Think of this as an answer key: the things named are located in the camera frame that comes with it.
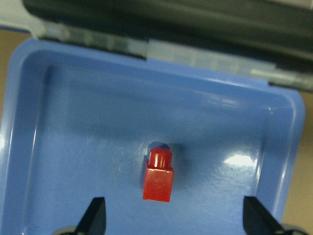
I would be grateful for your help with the red block carried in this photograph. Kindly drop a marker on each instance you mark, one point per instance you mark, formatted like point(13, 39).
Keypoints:
point(159, 175)

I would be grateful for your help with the blue plastic tray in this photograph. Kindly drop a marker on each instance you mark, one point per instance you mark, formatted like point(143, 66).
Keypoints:
point(79, 123)

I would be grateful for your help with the black box latch handle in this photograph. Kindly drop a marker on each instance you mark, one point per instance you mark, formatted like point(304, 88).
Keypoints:
point(261, 29)

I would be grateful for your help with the clear plastic storage box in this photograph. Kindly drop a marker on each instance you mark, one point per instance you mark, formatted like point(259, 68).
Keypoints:
point(13, 15)

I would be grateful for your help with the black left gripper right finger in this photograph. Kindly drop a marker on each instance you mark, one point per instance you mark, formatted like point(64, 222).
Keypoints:
point(258, 221)

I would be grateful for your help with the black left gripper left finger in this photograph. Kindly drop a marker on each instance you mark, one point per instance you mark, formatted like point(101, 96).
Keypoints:
point(93, 221)

